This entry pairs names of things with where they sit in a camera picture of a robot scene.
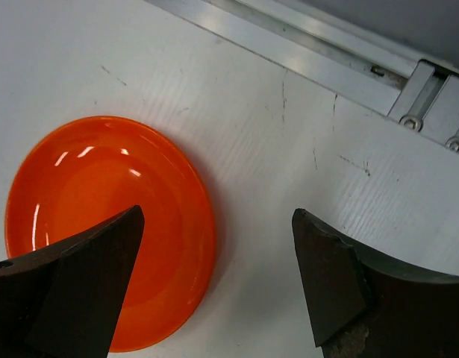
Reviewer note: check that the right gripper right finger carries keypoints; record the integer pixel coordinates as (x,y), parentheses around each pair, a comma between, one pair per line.
(364,303)

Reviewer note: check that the aluminium table frame rail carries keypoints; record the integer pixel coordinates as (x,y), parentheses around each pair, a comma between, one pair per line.
(396,79)

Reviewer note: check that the orange small round plate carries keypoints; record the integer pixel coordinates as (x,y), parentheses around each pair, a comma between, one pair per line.
(93,168)

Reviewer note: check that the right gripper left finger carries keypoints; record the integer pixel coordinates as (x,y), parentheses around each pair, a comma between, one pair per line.
(64,300)

